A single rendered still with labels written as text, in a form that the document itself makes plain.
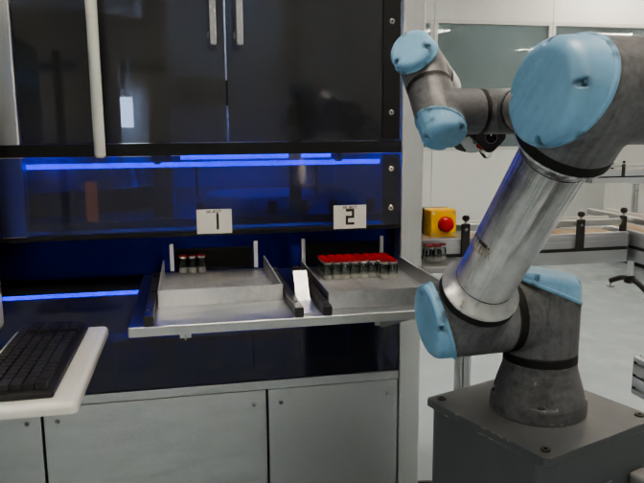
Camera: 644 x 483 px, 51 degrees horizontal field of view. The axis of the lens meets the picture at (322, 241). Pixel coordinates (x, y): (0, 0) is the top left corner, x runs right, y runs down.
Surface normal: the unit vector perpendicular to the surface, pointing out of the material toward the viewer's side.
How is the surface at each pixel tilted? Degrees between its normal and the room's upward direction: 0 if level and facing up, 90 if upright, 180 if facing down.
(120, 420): 90
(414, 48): 64
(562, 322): 90
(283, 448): 90
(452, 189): 90
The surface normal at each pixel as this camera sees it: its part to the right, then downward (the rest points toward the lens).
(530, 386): -0.45, -0.15
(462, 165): 0.20, 0.16
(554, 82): -0.93, -0.04
